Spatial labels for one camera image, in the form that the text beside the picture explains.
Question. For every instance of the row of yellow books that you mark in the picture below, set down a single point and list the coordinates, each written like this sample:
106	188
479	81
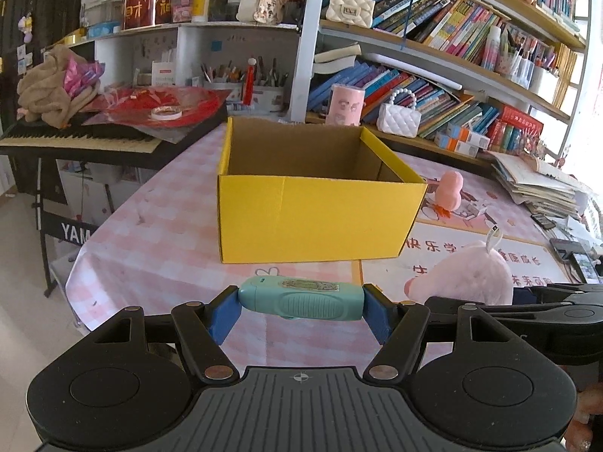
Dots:
564	75

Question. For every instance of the white tape roll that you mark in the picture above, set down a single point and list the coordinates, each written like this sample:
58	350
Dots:
166	113

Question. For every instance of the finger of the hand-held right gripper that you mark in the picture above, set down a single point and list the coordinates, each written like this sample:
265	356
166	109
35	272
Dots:
565	293
541	313

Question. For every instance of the folded open book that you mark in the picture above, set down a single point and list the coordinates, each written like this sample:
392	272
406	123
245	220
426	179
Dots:
337	59

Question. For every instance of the white desk container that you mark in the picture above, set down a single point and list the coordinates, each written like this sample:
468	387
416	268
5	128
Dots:
544	84

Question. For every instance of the small pink box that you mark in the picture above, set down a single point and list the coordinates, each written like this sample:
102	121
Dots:
181	9

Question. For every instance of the white shelf post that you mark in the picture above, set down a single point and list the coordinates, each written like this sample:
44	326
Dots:
308	42

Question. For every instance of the wooden bookshelf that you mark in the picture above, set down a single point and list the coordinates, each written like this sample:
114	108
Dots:
471	63

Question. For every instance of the black keyboard stand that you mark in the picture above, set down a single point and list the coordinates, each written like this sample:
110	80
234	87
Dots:
70	233

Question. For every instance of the orange and white small box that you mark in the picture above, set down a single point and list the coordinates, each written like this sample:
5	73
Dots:
454	145
468	136

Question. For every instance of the clear cup of pens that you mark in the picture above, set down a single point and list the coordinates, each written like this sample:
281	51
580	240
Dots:
516	63

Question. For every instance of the red paper decorations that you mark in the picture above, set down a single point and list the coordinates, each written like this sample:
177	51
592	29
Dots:
198	103

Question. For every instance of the pen holder with tools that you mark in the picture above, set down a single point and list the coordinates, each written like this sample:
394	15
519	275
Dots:
271	87

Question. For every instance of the beige plush blanket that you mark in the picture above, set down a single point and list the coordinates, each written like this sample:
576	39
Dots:
47	94

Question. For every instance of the person's right hand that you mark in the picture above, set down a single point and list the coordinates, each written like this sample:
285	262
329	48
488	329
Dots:
591	412

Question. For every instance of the yellow cardboard box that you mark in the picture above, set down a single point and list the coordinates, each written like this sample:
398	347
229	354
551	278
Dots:
306	216

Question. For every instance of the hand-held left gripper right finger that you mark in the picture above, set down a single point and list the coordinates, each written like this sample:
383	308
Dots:
378	314

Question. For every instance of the pink gourd-shaped toy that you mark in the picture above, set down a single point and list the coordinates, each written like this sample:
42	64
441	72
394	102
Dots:
450	190

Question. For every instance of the cream quilted purse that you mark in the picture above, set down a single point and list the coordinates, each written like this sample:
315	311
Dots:
351	7

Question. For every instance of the pastel rainbow bottle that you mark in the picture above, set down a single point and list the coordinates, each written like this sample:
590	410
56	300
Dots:
491	49

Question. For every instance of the row of thin colourful books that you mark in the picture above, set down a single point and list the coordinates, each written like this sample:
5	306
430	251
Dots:
452	23

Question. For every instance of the black electric piano keyboard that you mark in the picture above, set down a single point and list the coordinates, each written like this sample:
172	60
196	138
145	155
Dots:
85	143

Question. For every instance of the white box with red label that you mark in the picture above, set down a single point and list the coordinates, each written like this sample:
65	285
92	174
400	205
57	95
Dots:
163	74

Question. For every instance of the pink foil wrapper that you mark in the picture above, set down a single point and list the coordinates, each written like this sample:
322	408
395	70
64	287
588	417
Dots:
82	75

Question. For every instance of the white tube lamp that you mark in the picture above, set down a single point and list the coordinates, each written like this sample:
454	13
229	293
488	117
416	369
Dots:
433	80

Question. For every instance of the red doll figure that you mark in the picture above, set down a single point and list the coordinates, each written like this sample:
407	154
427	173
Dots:
249	80

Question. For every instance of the pink cylindrical container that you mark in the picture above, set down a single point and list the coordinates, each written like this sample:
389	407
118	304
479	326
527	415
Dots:
345	106

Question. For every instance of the row of thick red books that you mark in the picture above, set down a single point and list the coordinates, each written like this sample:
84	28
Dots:
513	132

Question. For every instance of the pink plush pig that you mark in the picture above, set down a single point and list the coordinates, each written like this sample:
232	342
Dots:
471	273

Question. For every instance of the white bottle with yellow label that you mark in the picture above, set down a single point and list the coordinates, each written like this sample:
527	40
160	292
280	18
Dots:
201	4

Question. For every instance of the teal handheld device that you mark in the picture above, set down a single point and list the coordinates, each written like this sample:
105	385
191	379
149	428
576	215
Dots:
301	306

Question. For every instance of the row of leaning colourful books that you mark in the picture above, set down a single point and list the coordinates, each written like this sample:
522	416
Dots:
438	103

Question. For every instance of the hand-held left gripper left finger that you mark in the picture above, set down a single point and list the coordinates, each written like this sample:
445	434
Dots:
224	314

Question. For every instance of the stack of papers and booklets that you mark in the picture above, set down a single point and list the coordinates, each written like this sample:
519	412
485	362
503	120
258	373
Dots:
541	183

